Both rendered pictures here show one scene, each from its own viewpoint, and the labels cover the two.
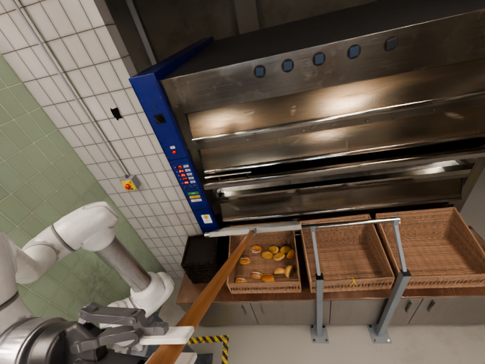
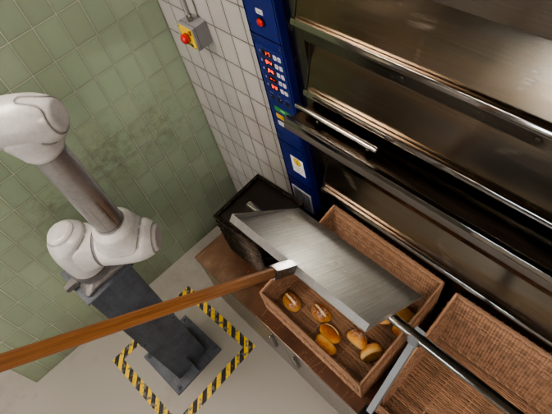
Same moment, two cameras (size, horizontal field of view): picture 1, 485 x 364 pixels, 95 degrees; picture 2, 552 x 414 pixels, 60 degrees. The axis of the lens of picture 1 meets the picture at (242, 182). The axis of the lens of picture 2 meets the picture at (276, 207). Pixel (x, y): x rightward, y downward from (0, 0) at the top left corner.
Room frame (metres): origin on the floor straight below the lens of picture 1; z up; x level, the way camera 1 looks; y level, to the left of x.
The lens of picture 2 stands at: (0.42, -0.51, 2.50)
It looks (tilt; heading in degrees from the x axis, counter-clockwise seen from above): 53 degrees down; 48
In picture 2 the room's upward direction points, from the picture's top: 18 degrees counter-clockwise
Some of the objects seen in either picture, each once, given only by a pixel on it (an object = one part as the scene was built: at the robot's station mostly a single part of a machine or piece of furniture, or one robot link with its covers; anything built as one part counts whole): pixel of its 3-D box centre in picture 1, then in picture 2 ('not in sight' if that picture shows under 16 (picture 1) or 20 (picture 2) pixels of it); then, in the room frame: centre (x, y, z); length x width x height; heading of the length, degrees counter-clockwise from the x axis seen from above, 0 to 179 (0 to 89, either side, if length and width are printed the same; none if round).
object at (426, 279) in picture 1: (426, 246); not in sight; (0.82, -1.17, 0.72); 0.56 x 0.49 x 0.28; 77
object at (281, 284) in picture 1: (263, 256); (347, 295); (1.09, -0.01, 0.72); 0.56 x 0.49 x 0.28; 76
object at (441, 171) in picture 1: (330, 184); not in sight; (1.24, -0.64, 1.16); 1.80 x 0.06 x 0.04; 77
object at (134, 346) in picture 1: (130, 336); (88, 269); (0.60, 0.83, 1.03); 0.22 x 0.18 x 0.06; 171
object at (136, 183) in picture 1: (130, 183); (194, 32); (1.51, 0.84, 1.46); 0.10 x 0.07 x 0.10; 77
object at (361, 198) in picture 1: (330, 199); (545, 309); (1.22, -0.63, 1.02); 1.79 x 0.11 x 0.19; 77
